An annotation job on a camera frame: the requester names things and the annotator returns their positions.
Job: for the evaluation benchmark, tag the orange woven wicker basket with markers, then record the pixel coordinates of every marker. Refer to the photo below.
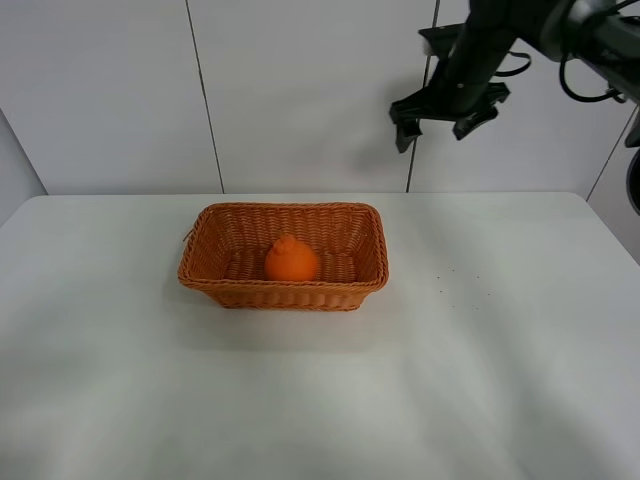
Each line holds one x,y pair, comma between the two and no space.
225,254

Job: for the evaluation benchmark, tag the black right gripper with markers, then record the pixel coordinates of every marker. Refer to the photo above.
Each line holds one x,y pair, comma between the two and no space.
469,55

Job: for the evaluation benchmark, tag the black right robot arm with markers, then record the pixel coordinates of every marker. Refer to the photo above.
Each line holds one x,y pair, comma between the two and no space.
522,95

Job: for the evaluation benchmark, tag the orange fruit with stem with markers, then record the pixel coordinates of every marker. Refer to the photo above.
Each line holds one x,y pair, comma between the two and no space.
292,260

